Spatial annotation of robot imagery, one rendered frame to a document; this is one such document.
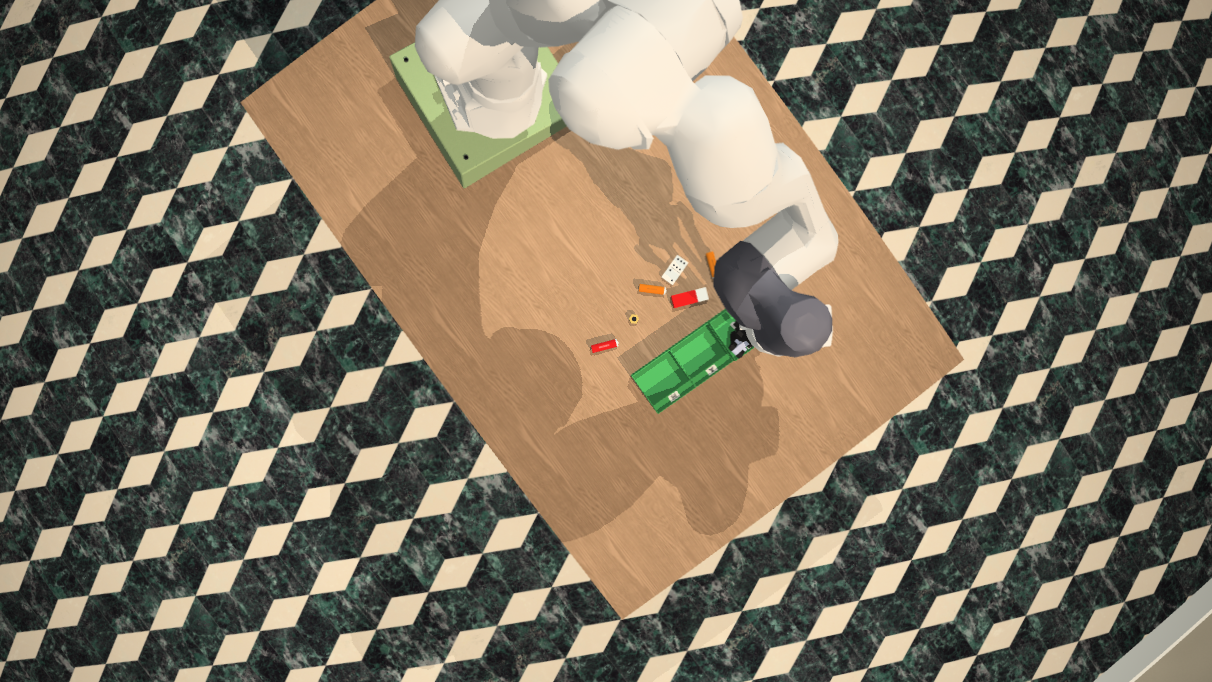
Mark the red and white eraser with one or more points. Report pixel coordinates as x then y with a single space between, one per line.
689 297

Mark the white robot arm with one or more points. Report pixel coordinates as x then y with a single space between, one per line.
629 75

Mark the white domino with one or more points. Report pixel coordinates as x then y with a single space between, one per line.
674 270

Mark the green three-compartment bin rack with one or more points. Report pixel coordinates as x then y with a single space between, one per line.
664 380

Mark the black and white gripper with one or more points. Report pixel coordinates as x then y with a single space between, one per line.
736 346

